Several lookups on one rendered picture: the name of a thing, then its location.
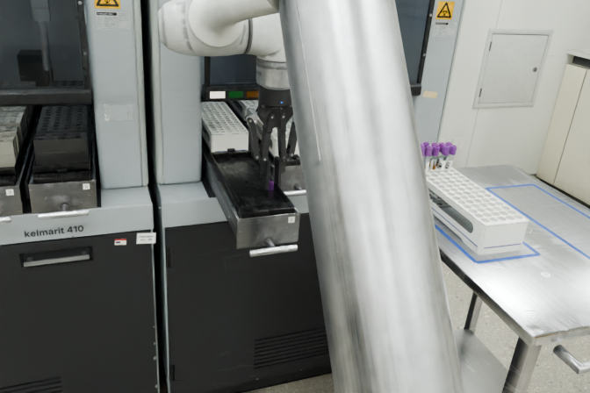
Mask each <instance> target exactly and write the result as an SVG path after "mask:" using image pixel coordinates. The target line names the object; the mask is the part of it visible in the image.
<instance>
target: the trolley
mask: <svg viewBox="0 0 590 393"><path fill-rule="evenodd" d="M454 169H455V170H456V171H458V172H459V173H461V174H462V175H464V176H465V177H467V178H468V179H470V180H471V181H473V182H475V183H476V184H477V185H478V186H480V187H481V188H483V189H484V190H486V191H487V192H489V193H490V194H492V195H493V196H495V197H497V198H498V199H499V200H501V202H503V203H504V204H506V205H508V206H509V207H511V208H512V209H514V210H515V211H517V212H519V213H520V214H521V215H523V216H524V217H525V218H527V219H528V220H529V223H528V226H527V230H526V232H525V236H524V240H523V242H522V248H521V250H517V251H510V252H503V253H496V254H482V255H480V254H476V253H475V252H474V251H473V250H471V249H470V248H469V247H468V246H467V245H466V244H465V243H464V242H463V241H462V239H461V238H460V237H458V236H457V235H456V234H455V233H454V232H453V231H451V229H450V228H449V227H448V226H446V225H445V224H444V223H443V222H442V221H441V220H440V219H439V218H437V217H436V216H435V215H434V214H433V218H434V222H435V232H436V237H437V242H438V247H439V252H440V257H441V260H442V261H443V262H444V263H445V264H446V265H447V266H448V267H449V268H450V269H451V270H452V271H453V272H454V273H455V274H456V275H457V276H458V277H459V278H460V279H461V280H462V281H463V282H464V283H465V284H466V285H467V286H468V287H469V288H470V289H471V290H472V291H473V292H472V296H471V302H470V306H469V310H468V313H467V317H466V320H465V324H464V329H463V330H460V331H454V336H455V341H456V347H457V356H458V361H459V366H460V371H461V376H462V381H463V386H464V393H528V392H527V390H528V387H529V382H530V379H531V376H532V374H533V371H534V368H535V365H536V361H537V358H538V355H539V353H540V350H541V347H542V345H543V344H548V343H552V342H557V341H561V340H566V339H574V338H578V337H583V336H587V335H590V209H588V208H587V207H586V206H584V205H582V204H580V203H578V202H576V201H575V200H573V199H571V198H570V197H568V196H566V195H564V194H563V193H561V192H559V191H557V190H556V189H553V188H552V187H551V186H549V185H547V184H545V183H544V182H541V181H539V180H538V179H536V178H535V177H533V176H532V175H529V174H527V173H526V172H524V171H522V170H520V169H519V168H517V167H515V166H513V165H512V164H509V165H496V166H483V167H468V168H454ZM482 302H484V303H485V304H486V305H487V306H488V307H489V308H490V309H491V310H492V311H493V312H494V313H496V314H497V315H498V316H499V317H500V318H501V319H502V320H503V321H504V322H505V323H506V324H507V325H508V326H509V327H510V328H511V329H512V330H513V331H514V332H515V333H516V334H517V335H518V336H519V338H518V340H517V343H516V347H515V350H514V355H513V358H512V360H511V364H510V367H509V370H508V371H507V369H506V368H505V367H504V366H503V365H502V364H501V363H500V362H499V360H498V359H497V358H496V357H495V356H494V355H493V354H492V353H491V352H490V350H489V349H488V348H487V347H486V346H485V345H484V344H483V343H482V342H481V340H480V339H479V338H478V337H477V336H476V335H475V334H474V333H475V329H476V325H477V322H478V315H479V313H480V309H481V305H482ZM553 353H554V354H555V355H556V356H557V357H558V358H560V359H561V360H562V361H563V362H564V363H565V364H566V365H568V366H569V367H570V368H571V369H572V370H573V371H574V372H575V373H576V374H577V375H579V374H584V373H587V372H590V361H584V362H579V361H578V360H577V359H576V358H575V357H574V356H573V355H571V354H570V353H569V352H568V351H567V350H566V349H565V348H564V347H563V346H562V345H561V344H560V345H557V346H555V347H554V349H553Z"/></svg>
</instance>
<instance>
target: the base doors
mask: <svg viewBox="0 0 590 393"><path fill-rule="evenodd" d="M536 176H537V177H539V178H541V179H542V180H544V181H546V182H548V183H550V184H552V185H554V186H556V187H557V188H559V189H561V190H563V191H565V192H566V193H568V194H570V195H572V196H574V197H576V198H578V199H579V200H581V201H583V202H585V203H586V204H589V205H590V69H587V68H582V67H578V66H574V65H572V64H566V67H565V72H564V76H563V80H562V82H561V86H560V89H559V92H558V98H557V101H556V105H555V108H554V111H553V114H552V118H551V122H550V127H549V131H548V133H547V137H546V140H545V143H544V147H543V152H542V156H541V159H540V162H539V165H538V169H537V172H536Z"/></svg>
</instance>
